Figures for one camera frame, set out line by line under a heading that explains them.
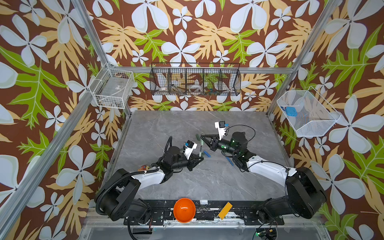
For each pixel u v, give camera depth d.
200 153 0.78
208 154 0.96
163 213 0.75
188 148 0.73
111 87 0.86
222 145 0.70
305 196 0.43
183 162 0.72
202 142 0.76
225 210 0.77
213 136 0.71
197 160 0.80
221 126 0.70
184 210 0.76
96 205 0.41
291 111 0.86
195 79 0.98
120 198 0.43
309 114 0.82
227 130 0.70
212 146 0.71
